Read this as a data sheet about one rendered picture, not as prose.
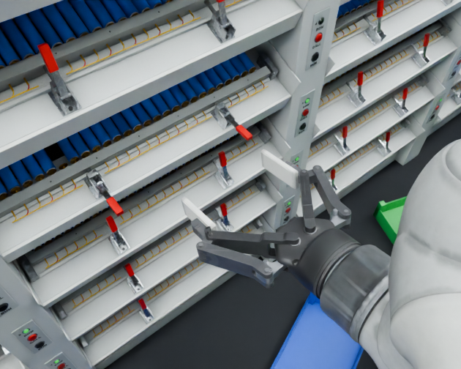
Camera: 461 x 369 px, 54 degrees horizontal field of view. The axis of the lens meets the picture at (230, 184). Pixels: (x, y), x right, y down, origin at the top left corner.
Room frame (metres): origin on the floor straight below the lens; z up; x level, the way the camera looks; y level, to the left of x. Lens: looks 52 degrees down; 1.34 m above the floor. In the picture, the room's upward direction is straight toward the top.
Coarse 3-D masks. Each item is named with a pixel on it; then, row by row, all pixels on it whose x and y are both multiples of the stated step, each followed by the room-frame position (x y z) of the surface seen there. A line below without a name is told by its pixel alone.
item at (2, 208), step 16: (240, 80) 0.70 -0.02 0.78; (256, 80) 0.70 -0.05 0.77; (208, 96) 0.65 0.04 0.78; (224, 96) 0.65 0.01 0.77; (176, 112) 0.60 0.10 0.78; (192, 112) 0.61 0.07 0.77; (144, 128) 0.56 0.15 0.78; (160, 128) 0.57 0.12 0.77; (176, 128) 0.58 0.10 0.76; (112, 144) 0.52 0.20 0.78; (128, 144) 0.53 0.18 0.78; (80, 160) 0.49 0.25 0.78; (96, 160) 0.49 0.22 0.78; (128, 160) 0.51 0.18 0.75; (48, 176) 0.45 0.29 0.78; (64, 176) 0.46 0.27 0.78; (32, 192) 0.43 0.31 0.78; (48, 192) 0.44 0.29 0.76; (0, 208) 0.39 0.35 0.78; (16, 208) 0.40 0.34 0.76
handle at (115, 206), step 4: (96, 184) 0.45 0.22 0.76; (100, 184) 0.45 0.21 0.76; (100, 188) 0.45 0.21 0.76; (104, 188) 0.45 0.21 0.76; (100, 192) 0.44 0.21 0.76; (104, 192) 0.44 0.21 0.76; (104, 196) 0.43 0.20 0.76; (108, 196) 0.43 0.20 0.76; (112, 196) 0.43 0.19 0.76; (108, 200) 0.42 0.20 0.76; (112, 200) 0.42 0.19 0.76; (108, 204) 0.42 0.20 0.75; (112, 204) 0.41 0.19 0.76; (116, 204) 0.41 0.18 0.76; (112, 208) 0.41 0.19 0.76; (116, 208) 0.41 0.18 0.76; (120, 208) 0.41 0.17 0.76; (116, 212) 0.40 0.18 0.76; (120, 212) 0.40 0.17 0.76
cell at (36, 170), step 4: (28, 156) 0.48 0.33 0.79; (32, 156) 0.49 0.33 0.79; (24, 160) 0.48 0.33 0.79; (28, 160) 0.48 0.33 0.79; (32, 160) 0.48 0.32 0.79; (24, 164) 0.48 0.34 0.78; (28, 164) 0.47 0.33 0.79; (32, 164) 0.47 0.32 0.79; (36, 164) 0.47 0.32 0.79; (28, 168) 0.47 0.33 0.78; (32, 168) 0.47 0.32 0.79; (36, 168) 0.47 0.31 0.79; (40, 168) 0.47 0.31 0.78; (32, 172) 0.46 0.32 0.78; (36, 172) 0.46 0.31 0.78; (40, 172) 0.46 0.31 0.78; (32, 176) 0.46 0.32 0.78; (36, 176) 0.46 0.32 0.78
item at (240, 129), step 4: (228, 116) 0.62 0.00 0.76; (228, 120) 0.61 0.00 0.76; (232, 120) 0.61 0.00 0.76; (232, 124) 0.60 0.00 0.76; (236, 124) 0.59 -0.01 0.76; (240, 124) 0.59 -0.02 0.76; (236, 128) 0.58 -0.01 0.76; (240, 128) 0.58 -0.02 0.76; (244, 128) 0.58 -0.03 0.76; (240, 132) 0.58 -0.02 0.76; (244, 132) 0.57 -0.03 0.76; (248, 132) 0.57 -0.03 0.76; (244, 136) 0.57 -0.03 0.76; (248, 136) 0.56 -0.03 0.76; (248, 140) 0.56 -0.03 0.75
